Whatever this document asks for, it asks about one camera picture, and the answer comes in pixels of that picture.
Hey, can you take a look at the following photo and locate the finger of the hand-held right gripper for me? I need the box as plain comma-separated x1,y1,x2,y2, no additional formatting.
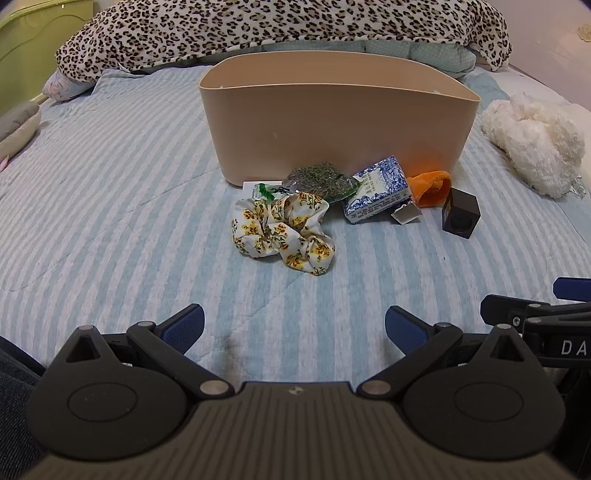
480,295,552,329
553,277,591,301

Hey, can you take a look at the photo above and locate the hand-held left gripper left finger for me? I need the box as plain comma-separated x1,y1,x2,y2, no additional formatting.
65,304,235,400

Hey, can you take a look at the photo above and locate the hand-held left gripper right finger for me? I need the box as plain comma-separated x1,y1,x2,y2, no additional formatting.
357,305,528,400

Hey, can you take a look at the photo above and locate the small black cube box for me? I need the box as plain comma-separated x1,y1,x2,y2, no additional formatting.
442,187,479,239

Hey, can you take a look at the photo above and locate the small silver foil piece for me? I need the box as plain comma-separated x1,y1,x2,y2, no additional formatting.
391,205,422,226

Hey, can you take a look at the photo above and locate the yellow floral fabric scrunchie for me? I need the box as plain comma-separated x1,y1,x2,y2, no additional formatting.
231,191,336,277

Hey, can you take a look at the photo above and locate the blue striped bed quilt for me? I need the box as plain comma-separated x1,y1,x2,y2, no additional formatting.
0,60,591,386

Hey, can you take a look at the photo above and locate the orange fabric band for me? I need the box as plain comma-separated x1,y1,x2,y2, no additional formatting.
406,170,452,208

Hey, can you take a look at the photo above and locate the blue and white patterned box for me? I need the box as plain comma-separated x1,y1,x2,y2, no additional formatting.
342,155,411,225

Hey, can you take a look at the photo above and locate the white paper card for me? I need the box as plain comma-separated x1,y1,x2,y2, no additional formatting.
243,181,285,200

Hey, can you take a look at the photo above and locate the white fluffy plush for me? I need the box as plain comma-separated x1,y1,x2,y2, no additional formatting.
481,93,587,200

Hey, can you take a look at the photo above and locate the clear bag of dried herbs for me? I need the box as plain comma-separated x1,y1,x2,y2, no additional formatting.
281,161,362,204

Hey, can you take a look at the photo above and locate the person's jeans leg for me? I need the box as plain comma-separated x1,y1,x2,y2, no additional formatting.
0,336,48,480

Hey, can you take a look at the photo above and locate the beige plastic storage bin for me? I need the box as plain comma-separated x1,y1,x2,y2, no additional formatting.
198,52,482,182

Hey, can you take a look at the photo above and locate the pink floral pillow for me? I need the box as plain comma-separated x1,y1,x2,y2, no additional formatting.
44,69,100,102

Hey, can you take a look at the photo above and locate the leopard print blanket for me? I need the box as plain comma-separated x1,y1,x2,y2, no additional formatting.
54,0,514,86

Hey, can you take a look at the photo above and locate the light green headboard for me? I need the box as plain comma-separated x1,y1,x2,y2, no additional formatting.
0,0,114,117

